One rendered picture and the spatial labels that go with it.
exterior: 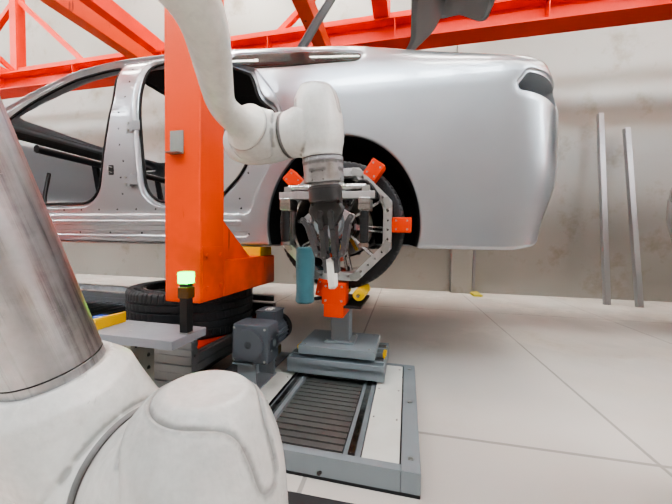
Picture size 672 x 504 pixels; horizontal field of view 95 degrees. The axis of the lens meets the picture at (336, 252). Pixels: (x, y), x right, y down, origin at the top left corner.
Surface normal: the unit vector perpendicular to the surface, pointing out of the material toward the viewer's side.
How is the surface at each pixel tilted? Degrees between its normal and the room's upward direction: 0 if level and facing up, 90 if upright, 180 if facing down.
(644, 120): 90
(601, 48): 90
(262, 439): 68
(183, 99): 90
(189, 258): 90
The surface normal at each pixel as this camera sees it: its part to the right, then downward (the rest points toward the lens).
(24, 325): 0.69, 0.12
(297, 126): -0.45, 0.19
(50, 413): 0.36, -0.43
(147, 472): -0.22, -0.33
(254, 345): -0.22, 0.04
